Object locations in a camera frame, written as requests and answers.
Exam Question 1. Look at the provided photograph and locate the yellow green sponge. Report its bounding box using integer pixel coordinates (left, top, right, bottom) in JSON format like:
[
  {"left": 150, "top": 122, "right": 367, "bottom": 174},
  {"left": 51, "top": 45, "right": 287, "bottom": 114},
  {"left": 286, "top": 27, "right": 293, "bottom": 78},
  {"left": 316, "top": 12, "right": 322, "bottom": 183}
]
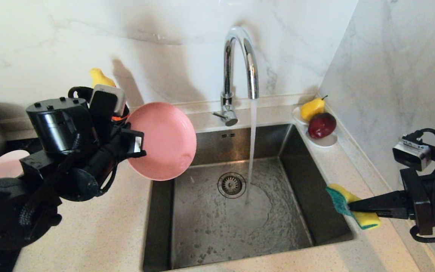
[{"left": 325, "top": 184, "right": 381, "bottom": 230}]

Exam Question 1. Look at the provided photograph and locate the pink plate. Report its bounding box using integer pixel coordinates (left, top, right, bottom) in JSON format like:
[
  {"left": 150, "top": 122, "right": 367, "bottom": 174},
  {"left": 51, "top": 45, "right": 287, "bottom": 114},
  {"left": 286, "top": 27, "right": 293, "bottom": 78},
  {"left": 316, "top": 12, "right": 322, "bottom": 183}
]
[{"left": 126, "top": 102, "right": 197, "bottom": 181}]

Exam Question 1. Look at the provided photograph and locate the orange dish soap bottle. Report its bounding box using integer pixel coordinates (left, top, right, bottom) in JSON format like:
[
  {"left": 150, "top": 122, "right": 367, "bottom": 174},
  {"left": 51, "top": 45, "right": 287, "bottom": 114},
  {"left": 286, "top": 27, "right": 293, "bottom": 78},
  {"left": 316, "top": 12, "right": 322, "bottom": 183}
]
[{"left": 90, "top": 68, "right": 131, "bottom": 122}]

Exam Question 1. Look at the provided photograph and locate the pink bowl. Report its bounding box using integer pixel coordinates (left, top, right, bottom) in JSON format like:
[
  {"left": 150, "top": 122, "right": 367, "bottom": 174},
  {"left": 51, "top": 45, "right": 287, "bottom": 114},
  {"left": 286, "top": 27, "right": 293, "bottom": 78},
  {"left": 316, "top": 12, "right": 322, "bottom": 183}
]
[{"left": 0, "top": 150, "right": 31, "bottom": 181}]

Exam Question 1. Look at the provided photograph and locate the chrome gooseneck faucet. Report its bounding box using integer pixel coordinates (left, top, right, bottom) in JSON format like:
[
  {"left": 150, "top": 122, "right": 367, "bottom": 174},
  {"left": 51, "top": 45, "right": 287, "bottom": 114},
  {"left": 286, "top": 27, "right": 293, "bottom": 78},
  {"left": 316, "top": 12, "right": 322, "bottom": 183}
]
[{"left": 212, "top": 26, "right": 259, "bottom": 127}]

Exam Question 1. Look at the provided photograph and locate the metal sink drain strainer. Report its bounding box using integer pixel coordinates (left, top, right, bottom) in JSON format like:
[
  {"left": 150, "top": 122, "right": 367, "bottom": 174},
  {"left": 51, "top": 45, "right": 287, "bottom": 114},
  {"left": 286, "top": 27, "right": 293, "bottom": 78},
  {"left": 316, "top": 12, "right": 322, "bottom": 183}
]
[{"left": 217, "top": 173, "right": 247, "bottom": 199}]

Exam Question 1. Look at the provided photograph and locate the stainless steel sink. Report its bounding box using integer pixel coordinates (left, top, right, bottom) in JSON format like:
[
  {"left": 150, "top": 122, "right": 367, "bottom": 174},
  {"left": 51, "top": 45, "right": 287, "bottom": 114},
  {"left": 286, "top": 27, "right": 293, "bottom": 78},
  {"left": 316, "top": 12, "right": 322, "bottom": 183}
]
[{"left": 142, "top": 123, "right": 355, "bottom": 272}]

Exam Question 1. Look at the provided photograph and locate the black induction cooktop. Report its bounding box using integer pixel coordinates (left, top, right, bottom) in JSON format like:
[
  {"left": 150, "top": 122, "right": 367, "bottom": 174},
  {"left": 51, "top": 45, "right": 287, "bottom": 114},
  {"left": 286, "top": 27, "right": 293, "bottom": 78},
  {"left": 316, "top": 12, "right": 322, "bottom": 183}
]
[{"left": 0, "top": 138, "right": 44, "bottom": 272}]

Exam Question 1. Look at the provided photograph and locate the white fruit dish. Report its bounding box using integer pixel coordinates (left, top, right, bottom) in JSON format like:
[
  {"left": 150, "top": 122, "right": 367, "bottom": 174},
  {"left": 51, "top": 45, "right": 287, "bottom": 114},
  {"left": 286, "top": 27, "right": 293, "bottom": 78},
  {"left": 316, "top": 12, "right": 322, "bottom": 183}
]
[{"left": 292, "top": 106, "right": 338, "bottom": 148}]

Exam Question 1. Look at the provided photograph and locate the red apple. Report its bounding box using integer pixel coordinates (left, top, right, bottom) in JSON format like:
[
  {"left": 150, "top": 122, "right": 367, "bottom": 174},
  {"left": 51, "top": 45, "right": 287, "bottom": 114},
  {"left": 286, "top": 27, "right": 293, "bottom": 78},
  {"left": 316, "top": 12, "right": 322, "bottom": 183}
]
[{"left": 308, "top": 112, "right": 337, "bottom": 139}]

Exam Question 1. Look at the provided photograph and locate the yellow pear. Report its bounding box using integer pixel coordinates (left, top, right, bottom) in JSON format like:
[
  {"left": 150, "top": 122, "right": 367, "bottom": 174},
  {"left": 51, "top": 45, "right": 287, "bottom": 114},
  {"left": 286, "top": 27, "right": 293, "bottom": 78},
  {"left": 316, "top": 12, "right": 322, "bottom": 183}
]
[{"left": 301, "top": 95, "right": 328, "bottom": 121}]

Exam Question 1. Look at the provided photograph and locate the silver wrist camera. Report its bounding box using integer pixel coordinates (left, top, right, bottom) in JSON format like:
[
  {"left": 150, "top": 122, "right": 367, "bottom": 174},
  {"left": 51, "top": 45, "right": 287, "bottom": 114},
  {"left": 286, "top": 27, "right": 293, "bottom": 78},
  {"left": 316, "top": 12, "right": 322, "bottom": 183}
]
[
  {"left": 89, "top": 84, "right": 127, "bottom": 117},
  {"left": 392, "top": 137, "right": 432, "bottom": 172}
]

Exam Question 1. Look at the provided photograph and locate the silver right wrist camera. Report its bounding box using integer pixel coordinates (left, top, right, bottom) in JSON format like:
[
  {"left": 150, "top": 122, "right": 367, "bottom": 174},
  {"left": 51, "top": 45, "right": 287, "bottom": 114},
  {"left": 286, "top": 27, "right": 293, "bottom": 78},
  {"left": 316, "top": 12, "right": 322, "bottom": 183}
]
[{"left": 392, "top": 137, "right": 432, "bottom": 172}]

